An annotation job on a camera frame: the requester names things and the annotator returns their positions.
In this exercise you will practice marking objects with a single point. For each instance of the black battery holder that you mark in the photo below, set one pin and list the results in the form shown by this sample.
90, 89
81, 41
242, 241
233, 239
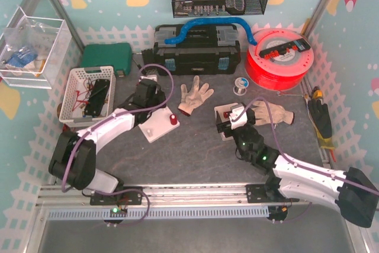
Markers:
97, 98

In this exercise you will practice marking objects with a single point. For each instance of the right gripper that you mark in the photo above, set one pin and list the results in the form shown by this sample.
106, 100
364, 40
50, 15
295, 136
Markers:
224, 125

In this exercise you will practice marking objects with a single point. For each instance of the white knit glove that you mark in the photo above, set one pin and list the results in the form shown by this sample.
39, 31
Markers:
195, 97
278, 114

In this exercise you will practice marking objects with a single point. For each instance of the red filament spool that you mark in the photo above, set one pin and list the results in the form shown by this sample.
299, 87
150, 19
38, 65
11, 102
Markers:
279, 73

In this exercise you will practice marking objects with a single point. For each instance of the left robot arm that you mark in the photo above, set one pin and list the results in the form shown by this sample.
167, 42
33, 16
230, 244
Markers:
74, 159

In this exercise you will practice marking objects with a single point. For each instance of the green plastic case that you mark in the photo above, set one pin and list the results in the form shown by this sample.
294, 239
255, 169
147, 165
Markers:
117, 55

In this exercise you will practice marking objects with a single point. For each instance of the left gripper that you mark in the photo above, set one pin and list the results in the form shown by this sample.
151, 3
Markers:
147, 90

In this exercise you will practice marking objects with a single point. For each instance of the blue white gloves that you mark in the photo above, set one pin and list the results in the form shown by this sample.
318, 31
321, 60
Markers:
24, 58

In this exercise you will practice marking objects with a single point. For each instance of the white perforated basket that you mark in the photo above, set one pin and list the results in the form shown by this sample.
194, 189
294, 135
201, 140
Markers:
78, 88

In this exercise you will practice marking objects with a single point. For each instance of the clear acrylic box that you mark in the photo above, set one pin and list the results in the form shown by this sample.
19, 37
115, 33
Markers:
48, 37

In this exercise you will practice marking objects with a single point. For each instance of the black power strip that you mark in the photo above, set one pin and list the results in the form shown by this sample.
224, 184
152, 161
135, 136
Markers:
300, 45

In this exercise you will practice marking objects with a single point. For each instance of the black rubber glove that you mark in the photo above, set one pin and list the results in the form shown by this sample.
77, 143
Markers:
319, 114

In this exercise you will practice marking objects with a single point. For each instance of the black tool box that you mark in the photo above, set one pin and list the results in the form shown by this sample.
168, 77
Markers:
207, 49

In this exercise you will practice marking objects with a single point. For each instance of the grey slotted cable duct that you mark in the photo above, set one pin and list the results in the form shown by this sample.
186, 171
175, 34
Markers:
160, 213

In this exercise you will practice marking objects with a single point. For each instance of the aluminium rail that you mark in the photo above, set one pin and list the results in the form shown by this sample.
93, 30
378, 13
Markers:
164, 195

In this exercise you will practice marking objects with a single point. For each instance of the solder wire spool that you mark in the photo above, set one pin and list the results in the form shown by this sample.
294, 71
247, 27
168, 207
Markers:
241, 85

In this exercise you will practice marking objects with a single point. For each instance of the black screwdriver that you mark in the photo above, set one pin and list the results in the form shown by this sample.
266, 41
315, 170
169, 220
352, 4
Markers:
137, 62

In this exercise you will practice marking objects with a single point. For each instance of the white spring tray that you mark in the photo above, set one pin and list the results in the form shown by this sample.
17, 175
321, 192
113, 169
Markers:
236, 119

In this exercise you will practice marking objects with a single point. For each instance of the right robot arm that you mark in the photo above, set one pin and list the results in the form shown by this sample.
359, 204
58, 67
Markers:
350, 192

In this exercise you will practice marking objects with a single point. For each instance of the large red spring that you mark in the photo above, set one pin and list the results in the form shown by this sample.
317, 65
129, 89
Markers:
173, 119

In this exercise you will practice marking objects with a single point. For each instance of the white peg board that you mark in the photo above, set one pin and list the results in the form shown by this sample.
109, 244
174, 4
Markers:
158, 124

